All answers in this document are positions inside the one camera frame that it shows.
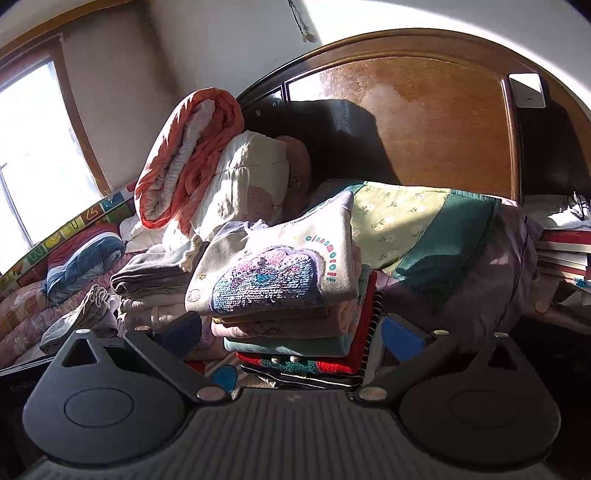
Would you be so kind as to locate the green yellow patchwork quilt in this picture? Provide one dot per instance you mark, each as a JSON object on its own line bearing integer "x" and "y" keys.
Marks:
{"x": 485, "y": 277}

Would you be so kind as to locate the cream quilted blanket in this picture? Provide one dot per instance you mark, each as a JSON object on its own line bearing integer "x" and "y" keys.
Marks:
{"x": 249, "y": 175}

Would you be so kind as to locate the pink cushion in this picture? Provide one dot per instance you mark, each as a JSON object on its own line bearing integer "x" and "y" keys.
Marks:
{"x": 298, "y": 161}

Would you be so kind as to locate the grey striped folded garment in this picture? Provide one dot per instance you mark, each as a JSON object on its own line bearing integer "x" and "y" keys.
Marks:
{"x": 152, "y": 277}

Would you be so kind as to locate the wooden framed window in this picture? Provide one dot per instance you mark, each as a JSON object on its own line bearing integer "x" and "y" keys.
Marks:
{"x": 32, "y": 161}

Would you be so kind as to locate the alphabet foam mat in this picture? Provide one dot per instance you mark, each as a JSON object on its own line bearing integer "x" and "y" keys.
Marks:
{"x": 55, "y": 242}

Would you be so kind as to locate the pink floral pillow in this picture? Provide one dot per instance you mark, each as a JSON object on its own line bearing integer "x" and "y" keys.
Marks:
{"x": 23, "y": 318}

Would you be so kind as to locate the wooden headboard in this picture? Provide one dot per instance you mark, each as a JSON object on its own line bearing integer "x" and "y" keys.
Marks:
{"x": 438, "y": 115}

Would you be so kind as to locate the cream and lilac sequin sweatshirt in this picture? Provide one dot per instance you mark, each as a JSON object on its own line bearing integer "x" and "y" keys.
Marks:
{"x": 277, "y": 258}

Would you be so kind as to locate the stack of books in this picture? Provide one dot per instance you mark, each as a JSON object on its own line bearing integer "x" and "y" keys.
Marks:
{"x": 568, "y": 256}

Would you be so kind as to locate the teal folded garment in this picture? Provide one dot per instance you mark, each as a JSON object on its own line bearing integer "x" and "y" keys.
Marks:
{"x": 286, "y": 346}

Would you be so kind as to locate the colourful folded clothes stack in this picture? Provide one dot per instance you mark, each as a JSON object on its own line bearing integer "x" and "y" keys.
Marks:
{"x": 332, "y": 364}

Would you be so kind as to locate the white box on headboard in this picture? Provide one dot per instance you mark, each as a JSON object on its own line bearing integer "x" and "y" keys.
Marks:
{"x": 526, "y": 90}

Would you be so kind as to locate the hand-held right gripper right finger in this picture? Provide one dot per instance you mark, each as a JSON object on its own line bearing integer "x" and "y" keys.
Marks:
{"x": 401, "y": 337}

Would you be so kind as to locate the pink folded garment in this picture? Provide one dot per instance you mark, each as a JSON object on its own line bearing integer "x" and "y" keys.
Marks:
{"x": 277, "y": 325}

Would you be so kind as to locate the orange and white quilt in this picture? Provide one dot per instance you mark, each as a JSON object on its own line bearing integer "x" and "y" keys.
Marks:
{"x": 184, "y": 152}

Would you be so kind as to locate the light grey folded garment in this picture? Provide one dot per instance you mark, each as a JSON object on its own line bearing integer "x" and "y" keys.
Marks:
{"x": 74, "y": 323}

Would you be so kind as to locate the white cloth pile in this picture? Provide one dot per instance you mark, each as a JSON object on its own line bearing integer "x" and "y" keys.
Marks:
{"x": 554, "y": 214}

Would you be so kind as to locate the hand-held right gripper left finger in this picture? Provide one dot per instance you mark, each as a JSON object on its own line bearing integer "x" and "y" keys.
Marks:
{"x": 182, "y": 334}

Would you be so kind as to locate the green and yellow floral blanket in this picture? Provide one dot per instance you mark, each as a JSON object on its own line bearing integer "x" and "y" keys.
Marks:
{"x": 397, "y": 221}

